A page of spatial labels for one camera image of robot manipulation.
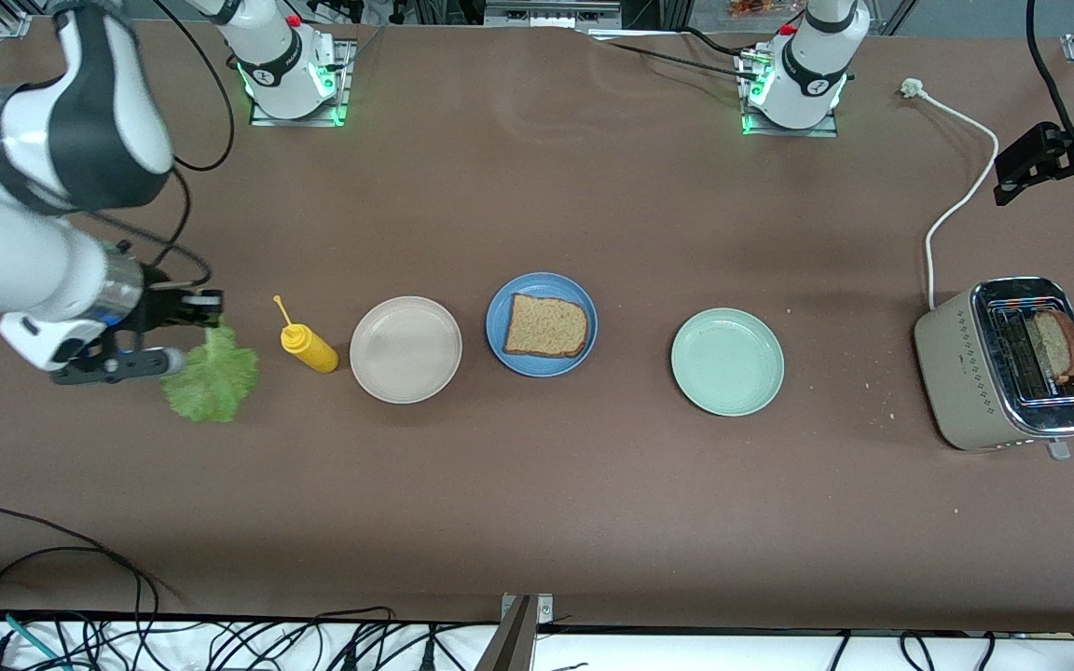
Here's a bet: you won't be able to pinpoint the green lettuce leaf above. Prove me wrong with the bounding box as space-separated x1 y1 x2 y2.
160 320 260 424

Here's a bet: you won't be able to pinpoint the yellow mustard squeeze bottle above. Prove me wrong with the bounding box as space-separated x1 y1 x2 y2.
273 295 340 375

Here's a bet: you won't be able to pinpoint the brown bread slice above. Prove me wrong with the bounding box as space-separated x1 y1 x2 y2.
503 293 590 359
1026 308 1074 385

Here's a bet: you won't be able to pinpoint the beige round plate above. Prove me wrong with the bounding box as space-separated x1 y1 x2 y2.
350 296 463 405

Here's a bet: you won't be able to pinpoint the blue round plate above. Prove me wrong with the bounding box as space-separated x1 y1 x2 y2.
486 271 599 377

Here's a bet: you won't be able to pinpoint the light green round plate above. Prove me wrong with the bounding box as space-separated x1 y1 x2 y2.
670 308 786 418

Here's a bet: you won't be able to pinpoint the beige chrome toaster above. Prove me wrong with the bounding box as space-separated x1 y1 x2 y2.
914 276 1074 461

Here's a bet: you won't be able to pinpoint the grey power strip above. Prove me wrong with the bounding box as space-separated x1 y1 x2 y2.
484 0 624 29

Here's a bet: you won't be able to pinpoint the white toaster power cable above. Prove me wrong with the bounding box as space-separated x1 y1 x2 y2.
901 78 1000 311

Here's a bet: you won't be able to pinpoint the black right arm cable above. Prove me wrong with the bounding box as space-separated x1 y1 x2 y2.
80 0 238 290

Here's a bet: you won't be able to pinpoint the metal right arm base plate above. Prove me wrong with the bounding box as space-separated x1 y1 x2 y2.
250 39 356 127

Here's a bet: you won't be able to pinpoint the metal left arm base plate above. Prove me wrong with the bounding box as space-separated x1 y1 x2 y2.
740 51 841 138

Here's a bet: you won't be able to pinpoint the teal cable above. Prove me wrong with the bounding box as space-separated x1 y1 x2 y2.
0 609 67 670

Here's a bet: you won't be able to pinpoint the black cable bundle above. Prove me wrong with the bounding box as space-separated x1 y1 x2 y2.
0 606 501 671

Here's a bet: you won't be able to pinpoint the thin black base cable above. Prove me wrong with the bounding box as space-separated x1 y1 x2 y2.
584 28 766 80

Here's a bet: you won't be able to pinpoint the metal table edge bracket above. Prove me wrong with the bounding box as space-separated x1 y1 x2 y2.
475 593 555 671

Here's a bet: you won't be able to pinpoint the small black cable loops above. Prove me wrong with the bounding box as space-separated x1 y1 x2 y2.
826 631 999 671

